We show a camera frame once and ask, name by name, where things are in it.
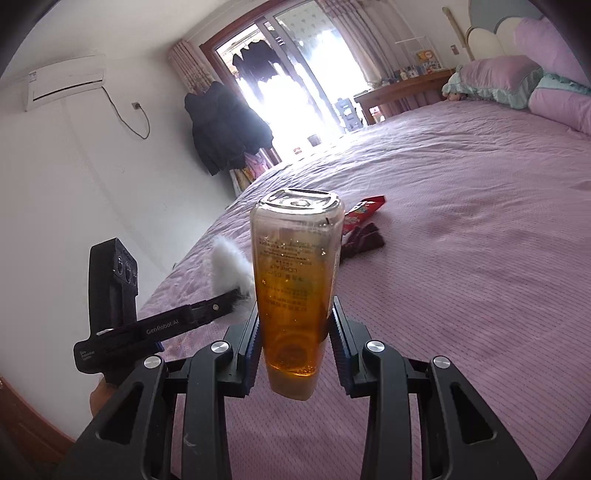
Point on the white fluffy fur piece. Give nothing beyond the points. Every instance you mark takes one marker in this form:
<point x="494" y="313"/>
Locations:
<point x="228" y="263"/>

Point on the row of small desk items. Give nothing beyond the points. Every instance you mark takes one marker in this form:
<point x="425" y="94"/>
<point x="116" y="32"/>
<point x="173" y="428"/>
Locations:
<point x="405" y="74"/>

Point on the pink and grey curtain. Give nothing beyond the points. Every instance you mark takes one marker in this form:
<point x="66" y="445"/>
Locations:
<point x="364" y="37"/>

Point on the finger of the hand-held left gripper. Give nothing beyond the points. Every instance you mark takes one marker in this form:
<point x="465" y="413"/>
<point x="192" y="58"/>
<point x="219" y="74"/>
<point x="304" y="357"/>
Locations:
<point x="217" y="305"/>

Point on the wooden bed post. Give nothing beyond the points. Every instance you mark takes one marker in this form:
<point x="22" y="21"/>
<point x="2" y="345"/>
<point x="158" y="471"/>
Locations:
<point x="457" y="30"/>

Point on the blue and cream headboard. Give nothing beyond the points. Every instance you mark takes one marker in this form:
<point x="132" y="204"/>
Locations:
<point x="489" y="32"/>

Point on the sliding glass door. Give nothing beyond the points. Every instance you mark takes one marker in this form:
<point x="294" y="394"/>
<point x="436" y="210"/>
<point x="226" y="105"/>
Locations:
<point x="318" y="69"/>

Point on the bed with pink cover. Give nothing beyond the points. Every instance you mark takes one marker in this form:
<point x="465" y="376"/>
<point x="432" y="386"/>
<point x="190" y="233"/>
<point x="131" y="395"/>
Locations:
<point x="461" y="277"/>

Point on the white desk lamp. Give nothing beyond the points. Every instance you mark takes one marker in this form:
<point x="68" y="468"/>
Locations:
<point x="415" y="40"/>

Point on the person's left hand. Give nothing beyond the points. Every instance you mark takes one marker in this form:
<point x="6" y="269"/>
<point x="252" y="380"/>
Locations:
<point x="102" y="398"/>

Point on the colourful box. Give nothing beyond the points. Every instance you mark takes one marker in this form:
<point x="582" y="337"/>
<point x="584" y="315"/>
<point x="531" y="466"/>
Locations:
<point x="427" y="61"/>

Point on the plastic drawer unit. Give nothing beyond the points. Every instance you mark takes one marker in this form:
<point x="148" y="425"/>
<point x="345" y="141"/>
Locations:
<point x="347" y="115"/>

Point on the small plush doll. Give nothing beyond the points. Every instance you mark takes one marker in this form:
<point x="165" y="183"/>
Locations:
<point x="455" y="87"/>

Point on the dark hanging clothes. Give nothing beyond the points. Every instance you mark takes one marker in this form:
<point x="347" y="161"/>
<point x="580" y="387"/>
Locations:
<point x="258" y="62"/>

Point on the dark coats on rack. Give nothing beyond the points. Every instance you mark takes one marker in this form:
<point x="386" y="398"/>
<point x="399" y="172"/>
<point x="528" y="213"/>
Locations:
<point x="226" y="129"/>

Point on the red snack wrapper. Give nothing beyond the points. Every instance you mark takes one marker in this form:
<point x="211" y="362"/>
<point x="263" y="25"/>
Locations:
<point x="364" y="210"/>

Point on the small dark pot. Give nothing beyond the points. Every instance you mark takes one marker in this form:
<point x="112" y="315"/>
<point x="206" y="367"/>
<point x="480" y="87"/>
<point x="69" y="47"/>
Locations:
<point x="314" y="139"/>

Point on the pink pillow with teal ruffle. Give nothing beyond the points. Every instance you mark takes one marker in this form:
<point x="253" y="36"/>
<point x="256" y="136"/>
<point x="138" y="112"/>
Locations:
<point x="498" y="78"/>

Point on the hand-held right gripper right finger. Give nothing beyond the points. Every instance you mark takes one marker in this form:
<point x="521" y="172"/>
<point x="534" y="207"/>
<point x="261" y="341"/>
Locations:
<point x="339" y="350"/>

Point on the clear bottle with amber liquid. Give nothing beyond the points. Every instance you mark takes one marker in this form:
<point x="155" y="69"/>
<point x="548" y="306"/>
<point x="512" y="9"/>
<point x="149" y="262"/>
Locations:
<point x="291" y="295"/>

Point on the colourful hanging bags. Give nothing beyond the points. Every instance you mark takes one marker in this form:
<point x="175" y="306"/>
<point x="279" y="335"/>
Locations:
<point x="251" y="168"/>

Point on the wooden desk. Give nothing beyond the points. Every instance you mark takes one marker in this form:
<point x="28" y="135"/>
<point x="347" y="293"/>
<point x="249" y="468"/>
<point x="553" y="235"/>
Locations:
<point x="401" y="90"/>

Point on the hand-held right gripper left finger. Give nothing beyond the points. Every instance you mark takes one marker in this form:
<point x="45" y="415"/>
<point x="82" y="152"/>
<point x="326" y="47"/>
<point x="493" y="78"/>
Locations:
<point x="251" y="350"/>

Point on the pink teal pillows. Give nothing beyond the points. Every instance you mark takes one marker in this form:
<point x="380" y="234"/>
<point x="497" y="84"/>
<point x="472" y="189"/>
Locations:
<point x="563" y="92"/>

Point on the white air conditioner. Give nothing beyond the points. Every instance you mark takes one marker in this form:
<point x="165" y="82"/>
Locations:
<point x="64" y="83"/>

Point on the dark maroon sock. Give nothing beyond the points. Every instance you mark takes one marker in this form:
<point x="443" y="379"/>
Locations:
<point x="364" y="240"/>

